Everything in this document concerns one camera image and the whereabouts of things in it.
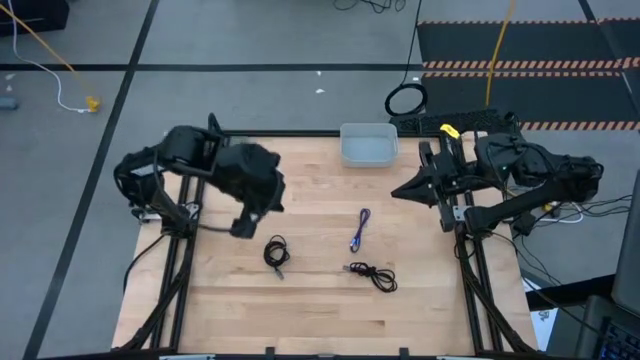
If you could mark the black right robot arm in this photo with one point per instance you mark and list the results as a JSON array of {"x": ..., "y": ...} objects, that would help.
[{"x": 550, "y": 170}]

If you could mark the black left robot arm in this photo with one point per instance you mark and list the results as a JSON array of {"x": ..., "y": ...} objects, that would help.
[{"x": 185, "y": 142}]

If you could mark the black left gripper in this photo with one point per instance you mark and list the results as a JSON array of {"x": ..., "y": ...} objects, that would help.
[{"x": 250, "y": 175}]

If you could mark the small black power box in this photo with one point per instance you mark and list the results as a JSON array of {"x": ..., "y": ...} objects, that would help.
[{"x": 524, "y": 224}]

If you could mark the yellow tag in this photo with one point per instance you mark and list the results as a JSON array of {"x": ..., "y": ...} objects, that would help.
[{"x": 450, "y": 131}]

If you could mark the black aluminium table frame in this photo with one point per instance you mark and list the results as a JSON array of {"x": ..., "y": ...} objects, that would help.
[{"x": 290, "y": 133}]

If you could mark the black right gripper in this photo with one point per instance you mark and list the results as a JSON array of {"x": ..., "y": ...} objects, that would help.
[{"x": 450, "y": 172}]

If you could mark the black hazard-striped floor mat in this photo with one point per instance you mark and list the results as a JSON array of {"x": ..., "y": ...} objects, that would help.
[{"x": 550, "y": 45}]

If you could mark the white plate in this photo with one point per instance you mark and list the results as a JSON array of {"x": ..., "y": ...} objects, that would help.
[
  {"x": 187, "y": 357},
  {"x": 460, "y": 357}
]

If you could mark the black desk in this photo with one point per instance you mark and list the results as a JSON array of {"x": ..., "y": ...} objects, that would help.
[{"x": 585, "y": 325}]

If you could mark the white paper sheet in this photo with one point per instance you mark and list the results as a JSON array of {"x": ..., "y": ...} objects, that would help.
[{"x": 542, "y": 322}]

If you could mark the white plastic bin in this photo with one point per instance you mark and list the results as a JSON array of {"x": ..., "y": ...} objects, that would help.
[{"x": 370, "y": 150}]

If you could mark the black computer keyboard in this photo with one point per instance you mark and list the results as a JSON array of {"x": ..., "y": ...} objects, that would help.
[{"x": 622, "y": 345}]

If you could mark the black textured mat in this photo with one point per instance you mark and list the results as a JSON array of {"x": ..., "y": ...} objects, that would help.
[{"x": 465, "y": 120}]

